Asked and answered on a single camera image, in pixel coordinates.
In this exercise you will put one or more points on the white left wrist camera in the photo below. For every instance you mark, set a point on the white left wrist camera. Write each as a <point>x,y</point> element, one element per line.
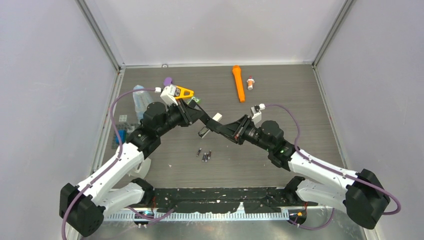
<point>168,95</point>

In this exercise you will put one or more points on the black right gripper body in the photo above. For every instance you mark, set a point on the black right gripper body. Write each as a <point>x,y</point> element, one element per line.
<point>247,132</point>

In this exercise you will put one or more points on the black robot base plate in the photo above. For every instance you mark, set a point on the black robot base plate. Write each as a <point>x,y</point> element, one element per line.
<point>254,200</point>

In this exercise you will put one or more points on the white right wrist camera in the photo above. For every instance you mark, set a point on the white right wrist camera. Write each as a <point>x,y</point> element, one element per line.
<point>256,112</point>

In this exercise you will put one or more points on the yellow triangle shape toy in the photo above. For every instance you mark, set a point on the yellow triangle shape toy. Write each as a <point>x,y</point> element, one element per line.
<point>183,93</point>

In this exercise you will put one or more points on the white rectangular thermometer device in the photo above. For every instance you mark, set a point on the white rectangular thermometer device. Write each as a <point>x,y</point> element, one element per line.
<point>217,117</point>

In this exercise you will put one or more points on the purple cylinder toy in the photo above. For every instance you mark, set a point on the purple cylinder toy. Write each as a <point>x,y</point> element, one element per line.
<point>168,81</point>

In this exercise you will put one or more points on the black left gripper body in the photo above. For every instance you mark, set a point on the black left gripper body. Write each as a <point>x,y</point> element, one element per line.
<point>179,115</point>

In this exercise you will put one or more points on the grey lego baseplate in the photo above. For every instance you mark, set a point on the grey lego baseplate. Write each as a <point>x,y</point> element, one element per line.
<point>130,127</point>

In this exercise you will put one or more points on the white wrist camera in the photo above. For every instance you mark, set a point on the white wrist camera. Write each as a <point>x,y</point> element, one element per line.
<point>168,95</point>
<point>256,112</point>

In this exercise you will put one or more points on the blue transparent plastic container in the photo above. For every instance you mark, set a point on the blue transparent plastic container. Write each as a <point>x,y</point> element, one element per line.
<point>142,99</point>

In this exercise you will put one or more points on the blue lego brick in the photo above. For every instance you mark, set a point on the blue lego brick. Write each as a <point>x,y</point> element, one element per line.
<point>122,133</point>

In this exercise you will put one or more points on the green owl toy block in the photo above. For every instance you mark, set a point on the green owl toy block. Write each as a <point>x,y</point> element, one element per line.
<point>196,99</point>

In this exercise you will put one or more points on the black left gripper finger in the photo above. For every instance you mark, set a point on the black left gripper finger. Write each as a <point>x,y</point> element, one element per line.
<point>193,108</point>
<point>204,118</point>

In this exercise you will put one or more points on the black remote control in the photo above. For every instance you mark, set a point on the black remote control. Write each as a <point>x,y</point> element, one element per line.
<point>203,132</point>

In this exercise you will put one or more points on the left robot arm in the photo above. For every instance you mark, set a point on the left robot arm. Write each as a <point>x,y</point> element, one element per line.
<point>85,205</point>

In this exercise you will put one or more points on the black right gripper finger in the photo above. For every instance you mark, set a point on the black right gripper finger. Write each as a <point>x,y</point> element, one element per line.
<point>227,131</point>
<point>238,125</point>

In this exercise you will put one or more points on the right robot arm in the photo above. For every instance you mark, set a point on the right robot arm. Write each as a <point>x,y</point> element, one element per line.
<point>358,194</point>

